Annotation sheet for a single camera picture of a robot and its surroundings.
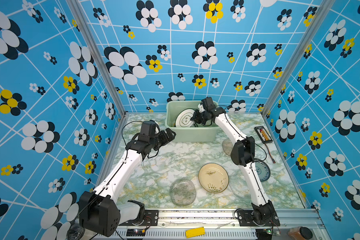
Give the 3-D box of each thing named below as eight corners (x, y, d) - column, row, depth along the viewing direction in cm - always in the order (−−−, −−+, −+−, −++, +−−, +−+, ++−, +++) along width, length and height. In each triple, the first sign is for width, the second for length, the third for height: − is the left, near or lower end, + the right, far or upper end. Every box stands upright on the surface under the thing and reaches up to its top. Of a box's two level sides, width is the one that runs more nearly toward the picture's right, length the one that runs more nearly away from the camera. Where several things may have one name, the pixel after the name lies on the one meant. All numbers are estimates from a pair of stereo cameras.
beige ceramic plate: (199, 193, 83) (199, 192, 81) (197, 165, 94) (198, 163, 92) (230, 193, 83) (231, 192, 81) (225, 165, 94) (226, 163, 92)
